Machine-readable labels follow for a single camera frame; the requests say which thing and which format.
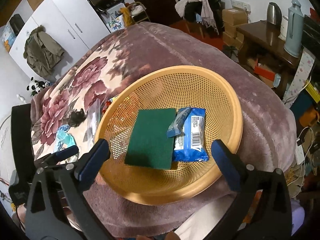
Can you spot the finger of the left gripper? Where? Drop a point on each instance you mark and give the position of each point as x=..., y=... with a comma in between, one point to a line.
x=54, y=158

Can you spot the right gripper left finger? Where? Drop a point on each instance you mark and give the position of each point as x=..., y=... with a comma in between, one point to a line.
x=75, y=181

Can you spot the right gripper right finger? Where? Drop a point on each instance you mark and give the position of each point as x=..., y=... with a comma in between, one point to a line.
x=245, y=184

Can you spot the blue white zigzag cloth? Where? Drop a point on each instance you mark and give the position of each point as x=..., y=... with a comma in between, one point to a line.
x=63, y=138

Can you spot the black fuzzy hair piece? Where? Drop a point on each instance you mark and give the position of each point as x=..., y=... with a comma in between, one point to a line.
x=76, y=118

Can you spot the clear plastic zip bag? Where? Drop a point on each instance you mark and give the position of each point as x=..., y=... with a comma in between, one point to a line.
x=93, y=120

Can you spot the person's hand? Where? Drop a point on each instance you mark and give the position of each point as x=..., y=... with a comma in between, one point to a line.
x=166, y=236

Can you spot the panda plush toy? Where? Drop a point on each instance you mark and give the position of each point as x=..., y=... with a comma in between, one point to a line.
x=36, y=86

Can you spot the blue wet wipes pack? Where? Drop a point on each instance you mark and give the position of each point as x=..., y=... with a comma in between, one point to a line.
x=189, y=145

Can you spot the olive green jacket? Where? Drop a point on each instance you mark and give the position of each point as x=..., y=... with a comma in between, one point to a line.
x=42, y=52

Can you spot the pink tray of candies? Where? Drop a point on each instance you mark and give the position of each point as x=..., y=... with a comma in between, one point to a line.
x=107, y=104

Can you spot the green scouring pad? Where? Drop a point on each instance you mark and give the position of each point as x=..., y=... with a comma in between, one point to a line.
x=149, y=145

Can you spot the small blue wrapper packet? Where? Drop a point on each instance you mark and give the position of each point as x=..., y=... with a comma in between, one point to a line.
x=175, y=128

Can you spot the orange perforated plastic basket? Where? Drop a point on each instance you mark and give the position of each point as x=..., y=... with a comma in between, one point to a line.
x=174, y=87

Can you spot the white wardrobe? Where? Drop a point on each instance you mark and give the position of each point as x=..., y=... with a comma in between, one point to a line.
x=73, y=24

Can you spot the dark wooden side table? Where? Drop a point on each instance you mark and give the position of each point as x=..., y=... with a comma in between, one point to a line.
x=261, y=41

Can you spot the white printed shopping bag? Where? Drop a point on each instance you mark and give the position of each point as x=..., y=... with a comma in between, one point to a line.
x=115, y=18

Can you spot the grey-blue thermos flask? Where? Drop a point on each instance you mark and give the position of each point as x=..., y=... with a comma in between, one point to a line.
x=294, y=29

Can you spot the white mug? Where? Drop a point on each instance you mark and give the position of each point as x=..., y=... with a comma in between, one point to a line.
x=283, y=28

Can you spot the stacked cardboard boxes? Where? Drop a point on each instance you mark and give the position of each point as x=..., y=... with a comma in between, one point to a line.
x=233, y=18

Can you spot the stainless electric kettle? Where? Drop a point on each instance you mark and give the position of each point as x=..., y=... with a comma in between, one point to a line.
x=274, y=14

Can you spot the chair piled with clothes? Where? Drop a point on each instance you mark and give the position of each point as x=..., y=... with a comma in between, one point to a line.
x=205, y=12

